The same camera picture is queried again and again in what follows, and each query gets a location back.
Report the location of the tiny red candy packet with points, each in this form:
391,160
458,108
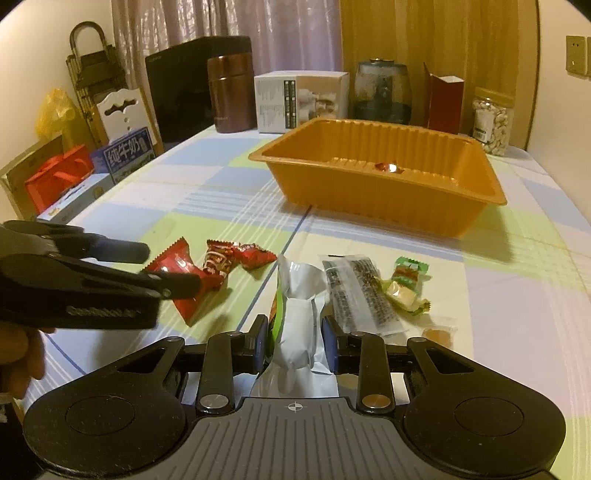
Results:
390,168

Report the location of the clear jar of nuts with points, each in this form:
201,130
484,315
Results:
493,120

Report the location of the large red snack packet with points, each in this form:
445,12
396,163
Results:
187,284

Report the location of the green candy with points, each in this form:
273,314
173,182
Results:
408,272

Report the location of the clear dark seaweed packet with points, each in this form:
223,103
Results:
358,301

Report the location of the brown metal thermos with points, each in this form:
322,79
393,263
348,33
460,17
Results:
231,83

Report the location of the person's left hand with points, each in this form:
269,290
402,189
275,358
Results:
22,358

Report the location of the yellow candy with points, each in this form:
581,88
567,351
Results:
405,298

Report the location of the small red candy packet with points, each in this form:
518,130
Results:
219,258

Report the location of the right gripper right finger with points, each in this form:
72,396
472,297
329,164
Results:
364,355

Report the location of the clear brown candy packet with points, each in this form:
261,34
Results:
438,334

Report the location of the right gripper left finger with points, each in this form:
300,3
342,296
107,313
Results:
226,355

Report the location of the light blue carton box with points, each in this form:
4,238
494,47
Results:
76,199

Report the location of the yellow curtain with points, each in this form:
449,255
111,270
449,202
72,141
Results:
490,44

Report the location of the white wooden chair back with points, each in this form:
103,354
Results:
122,112

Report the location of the orange plastic tray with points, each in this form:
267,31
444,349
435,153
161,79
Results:
423,180

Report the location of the red gift bag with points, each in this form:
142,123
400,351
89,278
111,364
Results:
57,175

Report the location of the double wall socket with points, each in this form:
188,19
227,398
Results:
577,55

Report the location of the dark glass jar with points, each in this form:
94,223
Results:
383,92

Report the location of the silver green snack bag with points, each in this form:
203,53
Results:
298,367

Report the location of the folding step ladder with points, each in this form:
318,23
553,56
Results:
94,76

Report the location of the blue milk carton box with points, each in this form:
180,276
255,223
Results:
124,155

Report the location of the pink curtain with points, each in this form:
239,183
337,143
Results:
286,35

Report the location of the yellow plastic bag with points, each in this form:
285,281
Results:
56,117

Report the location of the dark red open carton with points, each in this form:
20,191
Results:
444,102

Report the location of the white product box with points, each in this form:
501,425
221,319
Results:
287,99

